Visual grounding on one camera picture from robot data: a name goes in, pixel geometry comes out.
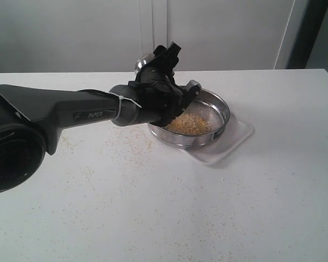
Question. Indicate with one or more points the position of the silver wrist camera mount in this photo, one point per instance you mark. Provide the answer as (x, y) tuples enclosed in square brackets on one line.
[(190, 91)]

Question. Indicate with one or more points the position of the stainless steel cup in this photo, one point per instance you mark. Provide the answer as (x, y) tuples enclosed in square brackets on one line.
[(145, 59)]

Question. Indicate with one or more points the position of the round stainless steel sieve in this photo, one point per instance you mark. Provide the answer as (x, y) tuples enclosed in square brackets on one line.
[(211, 108)]

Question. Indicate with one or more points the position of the white plastic tray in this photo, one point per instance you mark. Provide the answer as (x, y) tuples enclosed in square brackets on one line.
[(236, 132)]

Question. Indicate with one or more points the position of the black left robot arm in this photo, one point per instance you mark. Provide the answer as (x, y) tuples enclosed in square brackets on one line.
[(32, 120)]

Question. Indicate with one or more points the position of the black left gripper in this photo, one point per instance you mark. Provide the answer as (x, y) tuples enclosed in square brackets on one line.
[(154, 92)]

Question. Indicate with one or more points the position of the white cabinet doors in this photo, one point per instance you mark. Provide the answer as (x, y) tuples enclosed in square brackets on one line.
[(110, 36)]

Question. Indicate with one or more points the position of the yellow millet grains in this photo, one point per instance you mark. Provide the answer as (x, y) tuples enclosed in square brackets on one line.
[(189, 124)]

